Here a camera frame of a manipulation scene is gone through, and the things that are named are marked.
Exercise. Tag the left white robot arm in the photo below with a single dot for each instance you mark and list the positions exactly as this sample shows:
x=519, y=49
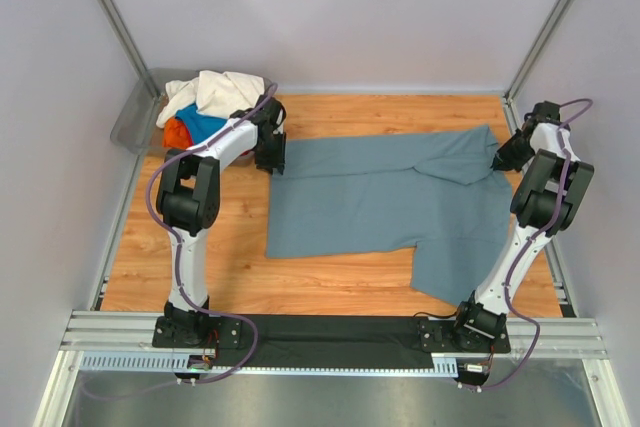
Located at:
x=188, y=202

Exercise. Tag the white t shirt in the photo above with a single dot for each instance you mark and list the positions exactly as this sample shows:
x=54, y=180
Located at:
x=214, y=94

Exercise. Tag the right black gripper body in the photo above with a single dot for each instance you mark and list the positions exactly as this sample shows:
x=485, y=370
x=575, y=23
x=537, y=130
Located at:
x=513, y=154

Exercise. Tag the aluminium rail frame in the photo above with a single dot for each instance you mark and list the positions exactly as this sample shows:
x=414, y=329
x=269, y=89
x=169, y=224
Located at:
x=130, y=331

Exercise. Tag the grey plastic bin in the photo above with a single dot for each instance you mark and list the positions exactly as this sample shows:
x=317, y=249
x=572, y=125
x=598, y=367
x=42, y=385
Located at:
x=136, y=130

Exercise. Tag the aluminium corner post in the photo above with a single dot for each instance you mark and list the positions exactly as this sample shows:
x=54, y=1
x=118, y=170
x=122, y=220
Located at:
x=543, y=37
x=128, y=44

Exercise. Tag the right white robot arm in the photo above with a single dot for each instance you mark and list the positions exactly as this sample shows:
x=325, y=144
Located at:
x=545, y=203

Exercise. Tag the left aluminium corner post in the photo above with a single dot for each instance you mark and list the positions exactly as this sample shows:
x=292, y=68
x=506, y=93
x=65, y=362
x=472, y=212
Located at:
x=128, y=44

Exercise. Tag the orange t shirt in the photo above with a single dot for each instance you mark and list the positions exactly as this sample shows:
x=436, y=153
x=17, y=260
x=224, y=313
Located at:
x=176, y=134

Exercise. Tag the right aluminium corner post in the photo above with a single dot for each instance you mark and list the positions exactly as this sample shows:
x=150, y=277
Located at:
x=543, y=37

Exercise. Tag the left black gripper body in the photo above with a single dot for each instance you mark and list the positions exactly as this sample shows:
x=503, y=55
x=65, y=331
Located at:
x=271, y=155

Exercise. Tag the grey-blue t shirt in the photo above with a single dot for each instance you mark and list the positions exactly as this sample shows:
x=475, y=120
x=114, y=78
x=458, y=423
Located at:
x=435, y=193

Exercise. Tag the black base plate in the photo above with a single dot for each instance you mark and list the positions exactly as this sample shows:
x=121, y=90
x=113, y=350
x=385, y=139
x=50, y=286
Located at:
x=313, y=341

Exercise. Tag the grey slotted cable duct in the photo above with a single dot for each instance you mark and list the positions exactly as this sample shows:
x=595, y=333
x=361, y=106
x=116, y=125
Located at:
x=182, y=363

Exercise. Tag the blue t shirt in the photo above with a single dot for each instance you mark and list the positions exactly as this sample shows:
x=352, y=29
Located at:
x=198, y=127

